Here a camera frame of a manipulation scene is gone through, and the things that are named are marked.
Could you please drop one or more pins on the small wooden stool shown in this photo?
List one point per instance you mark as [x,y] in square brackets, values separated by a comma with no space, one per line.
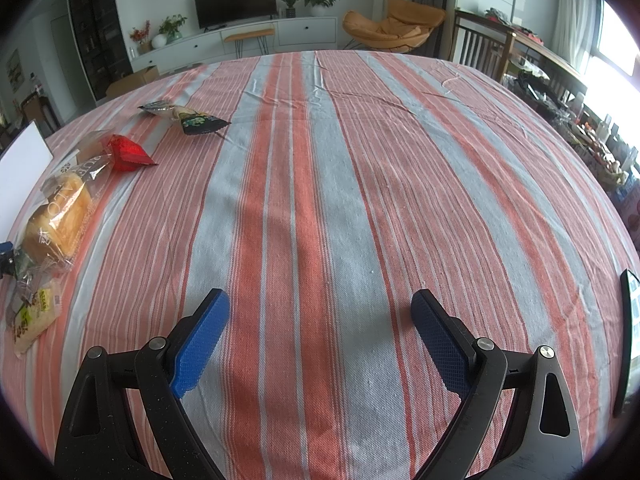
[258,36]

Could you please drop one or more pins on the black tall cabinet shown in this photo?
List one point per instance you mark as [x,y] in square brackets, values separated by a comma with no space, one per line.
[100,44]

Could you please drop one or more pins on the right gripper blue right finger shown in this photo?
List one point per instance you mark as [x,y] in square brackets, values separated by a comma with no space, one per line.
[540,438]

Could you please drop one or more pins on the striped pink grey tablecloth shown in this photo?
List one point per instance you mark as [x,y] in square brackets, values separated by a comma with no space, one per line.
[344,183]

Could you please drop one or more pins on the black flat television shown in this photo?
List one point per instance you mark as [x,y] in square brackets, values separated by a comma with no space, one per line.
[211,13]

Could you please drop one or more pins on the orange lounge chair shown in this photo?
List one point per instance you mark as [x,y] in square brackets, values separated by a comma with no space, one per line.
[406,27]

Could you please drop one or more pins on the white tv cabinet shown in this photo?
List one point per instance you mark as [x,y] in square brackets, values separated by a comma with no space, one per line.
[292,34]

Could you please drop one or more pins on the small potted plant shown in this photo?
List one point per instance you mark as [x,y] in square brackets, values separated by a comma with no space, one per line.
[290,11]

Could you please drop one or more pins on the brown cardboard box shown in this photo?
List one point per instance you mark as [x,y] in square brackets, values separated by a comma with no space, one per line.
[132,82]

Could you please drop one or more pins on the bagged bread loaf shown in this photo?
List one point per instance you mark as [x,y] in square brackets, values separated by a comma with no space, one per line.
[71,195]

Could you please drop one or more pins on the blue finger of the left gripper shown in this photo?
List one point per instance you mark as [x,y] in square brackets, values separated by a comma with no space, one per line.
[6,249]

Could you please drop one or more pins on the green potted plant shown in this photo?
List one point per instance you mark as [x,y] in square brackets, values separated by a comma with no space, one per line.
[170,27]

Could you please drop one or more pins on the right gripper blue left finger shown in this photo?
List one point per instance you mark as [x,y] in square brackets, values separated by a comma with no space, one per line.
[98,438]

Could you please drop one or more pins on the dark wooden chair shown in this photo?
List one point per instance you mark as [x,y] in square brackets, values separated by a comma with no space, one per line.
[482,44]

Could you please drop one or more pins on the red snack packet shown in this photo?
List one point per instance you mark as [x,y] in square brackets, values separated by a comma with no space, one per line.
[128,155]

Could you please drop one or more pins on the cluttered wooden side table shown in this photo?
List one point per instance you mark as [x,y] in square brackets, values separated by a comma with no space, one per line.
[553,88]

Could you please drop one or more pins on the white cardboard storage box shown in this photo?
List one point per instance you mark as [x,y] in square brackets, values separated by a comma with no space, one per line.
[22,165]

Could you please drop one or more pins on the black smartphone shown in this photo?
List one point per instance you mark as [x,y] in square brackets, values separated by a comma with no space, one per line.
[628,385]

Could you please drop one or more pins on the red flower vase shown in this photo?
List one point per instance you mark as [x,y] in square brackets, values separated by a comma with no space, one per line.
[141,37]

